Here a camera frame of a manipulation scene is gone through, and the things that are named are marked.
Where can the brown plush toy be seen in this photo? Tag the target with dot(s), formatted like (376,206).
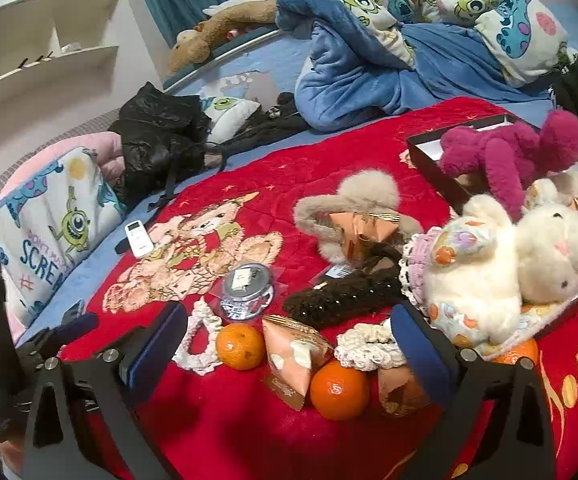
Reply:
(204,35)

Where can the magenta plush toy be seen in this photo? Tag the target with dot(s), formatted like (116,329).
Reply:
(514,155)

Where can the cartoon printed blue quilt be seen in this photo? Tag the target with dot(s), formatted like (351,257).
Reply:
(369,60)

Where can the pink triangular packet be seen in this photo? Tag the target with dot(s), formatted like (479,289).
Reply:
(294,355)

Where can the metal bed rail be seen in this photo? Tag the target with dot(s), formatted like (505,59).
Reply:
(219,55)

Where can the white pillow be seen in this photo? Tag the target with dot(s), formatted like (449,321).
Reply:
(224,6)

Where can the cartoon printed pillow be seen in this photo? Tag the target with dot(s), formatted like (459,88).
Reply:
(44,230)

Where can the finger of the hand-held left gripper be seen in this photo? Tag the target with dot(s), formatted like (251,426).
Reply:
(71,330)

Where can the red printed blanket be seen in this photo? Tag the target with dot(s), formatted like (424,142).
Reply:
(269,195)

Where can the white crochet scrunchie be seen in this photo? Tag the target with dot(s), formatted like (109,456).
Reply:
(364,352)

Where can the grey furry hair claw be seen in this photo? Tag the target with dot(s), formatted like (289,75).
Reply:
(359,187)

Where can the brown triangular packet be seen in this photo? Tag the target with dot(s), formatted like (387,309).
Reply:
(399,389)

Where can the pink quilt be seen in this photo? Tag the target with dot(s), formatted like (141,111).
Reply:
(69,147)

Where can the black puffer jacket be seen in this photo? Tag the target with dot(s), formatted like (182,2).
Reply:
(159,135)

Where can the round badge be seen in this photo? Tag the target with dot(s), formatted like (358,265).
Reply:
(246,287)

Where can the blue bed sheet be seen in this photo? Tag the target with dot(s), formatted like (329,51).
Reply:
(269,62)

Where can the brown furry hair clip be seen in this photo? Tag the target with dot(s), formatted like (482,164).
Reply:
(339,300)

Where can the white remote control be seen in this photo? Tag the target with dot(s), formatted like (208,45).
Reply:
(139,240)

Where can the white wall shelf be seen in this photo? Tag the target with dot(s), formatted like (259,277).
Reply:
(34,75)

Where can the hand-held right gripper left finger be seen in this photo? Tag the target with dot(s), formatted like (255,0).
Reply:
(156,350)

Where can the small cartoon cushion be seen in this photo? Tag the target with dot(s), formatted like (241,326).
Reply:
(229,117)

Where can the orange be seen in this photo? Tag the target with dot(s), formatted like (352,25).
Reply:
(240,346)
(340,392)
(519,352)

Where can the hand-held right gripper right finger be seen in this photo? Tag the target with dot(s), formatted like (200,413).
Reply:
(416,355)

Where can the black shallow box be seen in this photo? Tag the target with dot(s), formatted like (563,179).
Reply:
(431,160)

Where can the white lace scrunchie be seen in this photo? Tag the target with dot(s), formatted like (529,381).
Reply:
(189,356)

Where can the dark cloth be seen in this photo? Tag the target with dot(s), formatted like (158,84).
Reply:
(269,130)

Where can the white plush rabbit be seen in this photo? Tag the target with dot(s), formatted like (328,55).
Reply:
(494,270)

